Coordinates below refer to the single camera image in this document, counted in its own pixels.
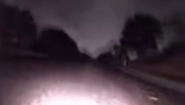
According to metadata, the dark group of trees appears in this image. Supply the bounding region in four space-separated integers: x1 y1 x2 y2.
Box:
0 0 43 56

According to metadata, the dark grey road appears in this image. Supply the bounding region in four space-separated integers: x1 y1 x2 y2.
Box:
0 50 185 105

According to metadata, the tall dark tree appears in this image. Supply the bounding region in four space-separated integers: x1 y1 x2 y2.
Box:
110 11 167 72

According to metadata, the pale roadside strip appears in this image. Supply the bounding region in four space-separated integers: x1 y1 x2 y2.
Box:
121 67 185 98

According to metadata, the dark rounded tree clump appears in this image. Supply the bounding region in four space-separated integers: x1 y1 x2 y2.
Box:
35 26 95 63

